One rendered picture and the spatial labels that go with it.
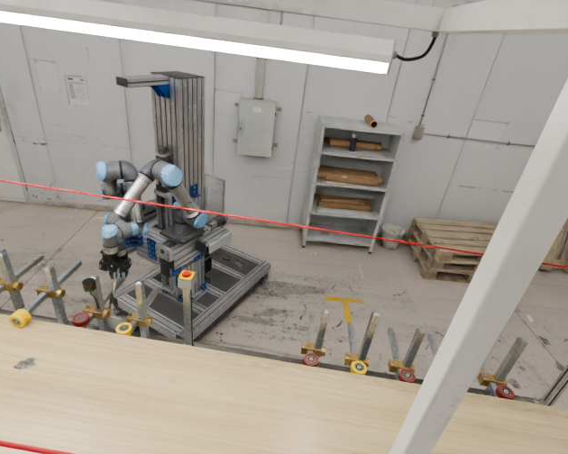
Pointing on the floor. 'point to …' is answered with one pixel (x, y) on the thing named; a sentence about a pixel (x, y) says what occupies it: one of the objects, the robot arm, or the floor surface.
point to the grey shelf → (358, 160)
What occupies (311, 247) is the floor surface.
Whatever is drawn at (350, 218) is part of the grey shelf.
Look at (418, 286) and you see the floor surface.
